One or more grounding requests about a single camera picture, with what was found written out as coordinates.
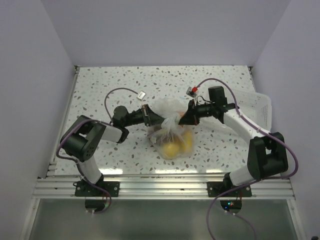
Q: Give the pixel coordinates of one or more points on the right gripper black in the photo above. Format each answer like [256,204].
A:
[191,116]

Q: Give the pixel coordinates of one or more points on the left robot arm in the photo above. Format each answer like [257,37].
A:
[81,140]

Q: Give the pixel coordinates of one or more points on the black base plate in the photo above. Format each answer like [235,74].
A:
[216,188]
[100,189]

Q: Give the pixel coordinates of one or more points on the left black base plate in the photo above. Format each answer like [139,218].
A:
[100,189]

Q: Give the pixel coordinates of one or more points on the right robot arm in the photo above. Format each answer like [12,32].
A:
[267,155]

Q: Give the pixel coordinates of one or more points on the yellow fake pear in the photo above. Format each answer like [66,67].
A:
[170,150]

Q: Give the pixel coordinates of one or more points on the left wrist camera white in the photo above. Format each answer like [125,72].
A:
[141,95]

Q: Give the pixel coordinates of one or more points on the white plastic basket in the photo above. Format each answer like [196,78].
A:
[256,106]

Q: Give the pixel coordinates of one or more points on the clear printed plastic bag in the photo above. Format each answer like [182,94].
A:
[169,131]

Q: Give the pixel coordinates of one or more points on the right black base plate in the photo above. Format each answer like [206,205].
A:
[216,188]

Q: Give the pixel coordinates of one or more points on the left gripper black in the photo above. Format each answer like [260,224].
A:
[152,118]

